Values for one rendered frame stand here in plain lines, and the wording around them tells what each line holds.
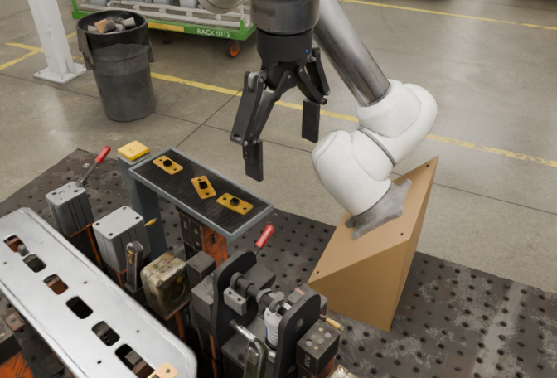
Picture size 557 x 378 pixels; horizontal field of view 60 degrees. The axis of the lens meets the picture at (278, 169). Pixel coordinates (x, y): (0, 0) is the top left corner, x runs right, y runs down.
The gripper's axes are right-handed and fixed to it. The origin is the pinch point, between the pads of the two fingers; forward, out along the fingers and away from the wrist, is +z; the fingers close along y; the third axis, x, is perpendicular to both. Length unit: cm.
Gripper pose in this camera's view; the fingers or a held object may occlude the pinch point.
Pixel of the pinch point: (283, 152)
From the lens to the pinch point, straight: 75.3
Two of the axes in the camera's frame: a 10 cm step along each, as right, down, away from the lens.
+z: 0.0, 8.0, 6.0
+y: -6.5, 4.5, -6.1
